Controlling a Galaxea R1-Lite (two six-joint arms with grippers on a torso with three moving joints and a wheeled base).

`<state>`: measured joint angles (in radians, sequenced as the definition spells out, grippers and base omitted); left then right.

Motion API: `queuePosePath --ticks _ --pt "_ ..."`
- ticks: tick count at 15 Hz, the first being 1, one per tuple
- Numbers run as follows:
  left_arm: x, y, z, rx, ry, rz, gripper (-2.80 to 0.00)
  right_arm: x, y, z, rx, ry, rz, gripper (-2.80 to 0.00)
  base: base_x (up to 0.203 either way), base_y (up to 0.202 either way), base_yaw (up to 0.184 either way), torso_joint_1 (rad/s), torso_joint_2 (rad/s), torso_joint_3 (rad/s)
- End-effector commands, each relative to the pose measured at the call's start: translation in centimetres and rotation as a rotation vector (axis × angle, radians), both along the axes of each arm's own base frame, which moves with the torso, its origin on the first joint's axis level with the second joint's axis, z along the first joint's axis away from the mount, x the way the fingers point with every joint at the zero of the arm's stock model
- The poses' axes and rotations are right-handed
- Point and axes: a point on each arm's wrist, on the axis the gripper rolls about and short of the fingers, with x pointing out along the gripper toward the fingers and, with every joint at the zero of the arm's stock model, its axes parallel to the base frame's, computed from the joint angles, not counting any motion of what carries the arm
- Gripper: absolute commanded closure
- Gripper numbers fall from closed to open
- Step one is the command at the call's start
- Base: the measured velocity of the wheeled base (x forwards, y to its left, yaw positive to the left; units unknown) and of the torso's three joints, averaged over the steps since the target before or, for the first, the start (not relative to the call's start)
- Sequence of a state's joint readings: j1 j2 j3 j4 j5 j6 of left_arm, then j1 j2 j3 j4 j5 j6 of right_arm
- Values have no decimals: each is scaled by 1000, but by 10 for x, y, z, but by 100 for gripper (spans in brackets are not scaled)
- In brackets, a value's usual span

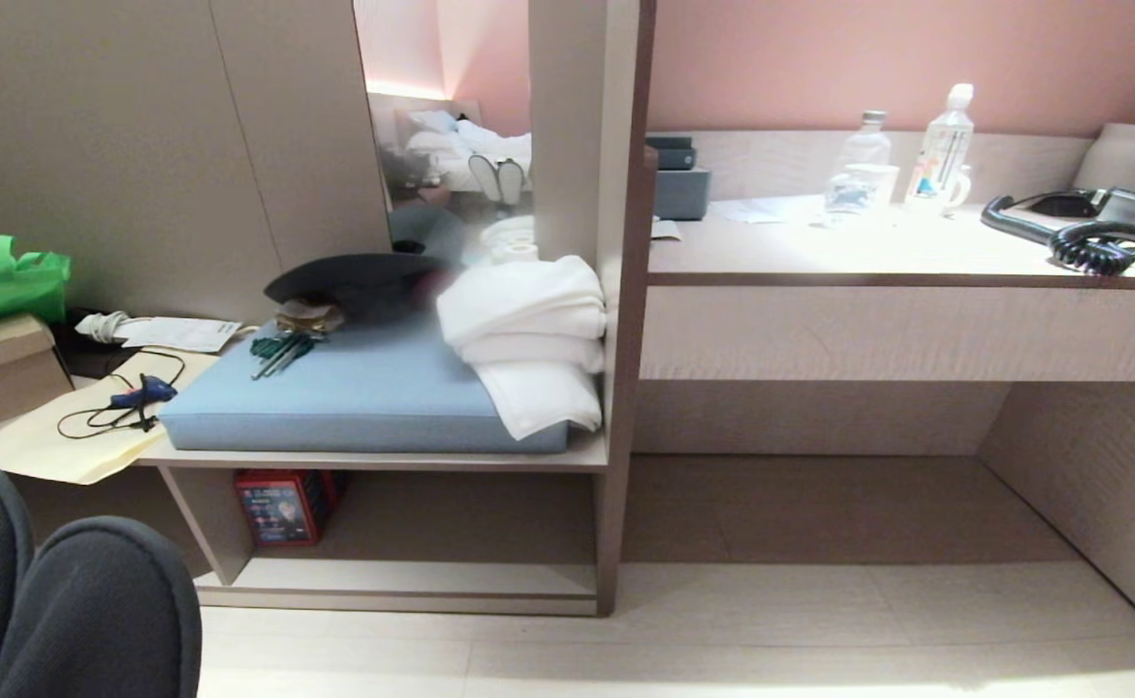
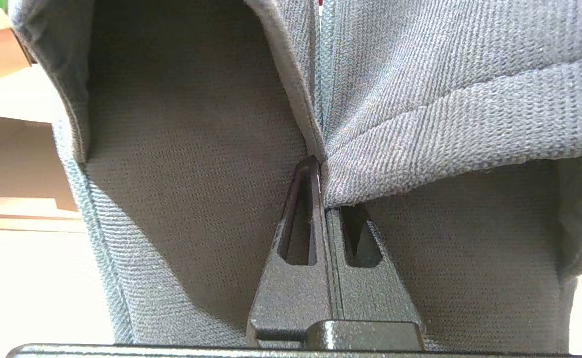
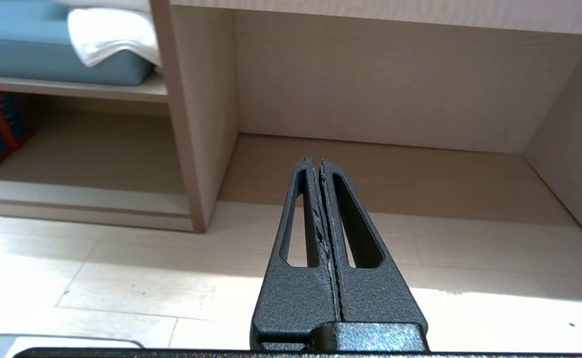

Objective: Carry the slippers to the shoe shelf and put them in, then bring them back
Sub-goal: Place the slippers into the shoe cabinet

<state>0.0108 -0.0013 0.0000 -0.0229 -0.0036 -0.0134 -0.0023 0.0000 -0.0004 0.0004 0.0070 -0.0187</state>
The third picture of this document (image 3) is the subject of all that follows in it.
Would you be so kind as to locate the light wooden shoe shelf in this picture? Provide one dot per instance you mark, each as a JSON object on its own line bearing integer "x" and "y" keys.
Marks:
{"x": 370, "y": 89}

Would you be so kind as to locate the blue cushion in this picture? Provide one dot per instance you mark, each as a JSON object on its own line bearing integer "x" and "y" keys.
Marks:
{"x": 47, "y": 47}

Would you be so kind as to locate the white folded towel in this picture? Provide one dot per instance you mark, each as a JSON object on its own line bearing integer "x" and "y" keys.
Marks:
{"x": 112, "y": 37}

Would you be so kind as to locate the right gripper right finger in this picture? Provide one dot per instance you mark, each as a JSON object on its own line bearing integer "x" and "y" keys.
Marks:
{"x": 370, "y": 298}

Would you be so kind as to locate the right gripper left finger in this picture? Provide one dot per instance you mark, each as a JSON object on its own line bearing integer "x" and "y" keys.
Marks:
{"x": 293, "y": 298}

